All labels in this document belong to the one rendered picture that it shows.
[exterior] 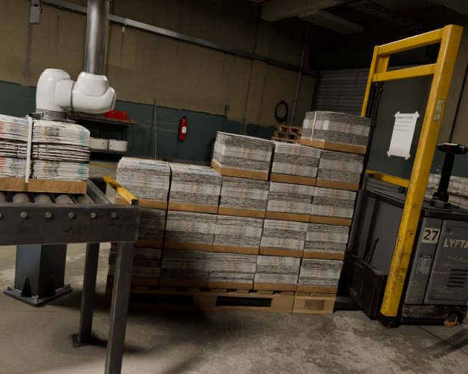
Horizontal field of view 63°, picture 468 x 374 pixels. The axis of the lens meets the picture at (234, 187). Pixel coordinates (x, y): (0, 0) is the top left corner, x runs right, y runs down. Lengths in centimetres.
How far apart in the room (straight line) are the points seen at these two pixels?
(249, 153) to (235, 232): 47
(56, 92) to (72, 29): 656
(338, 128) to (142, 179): 119
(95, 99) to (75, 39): 657
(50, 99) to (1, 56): 638
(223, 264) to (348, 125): 112
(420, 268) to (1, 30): 786
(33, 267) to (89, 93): 100
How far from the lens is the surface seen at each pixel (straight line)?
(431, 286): 285
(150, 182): 213
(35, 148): 141
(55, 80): 224
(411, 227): 254
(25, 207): 127
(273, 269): 242
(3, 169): 143
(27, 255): 242
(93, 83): 219
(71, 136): 141
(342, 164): 241
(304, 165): 232
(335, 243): 253
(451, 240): 281
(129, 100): 890
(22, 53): 861
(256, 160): 220
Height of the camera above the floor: 112
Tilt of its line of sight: 9 degrees down
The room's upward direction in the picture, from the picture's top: 9 degrees clockwise
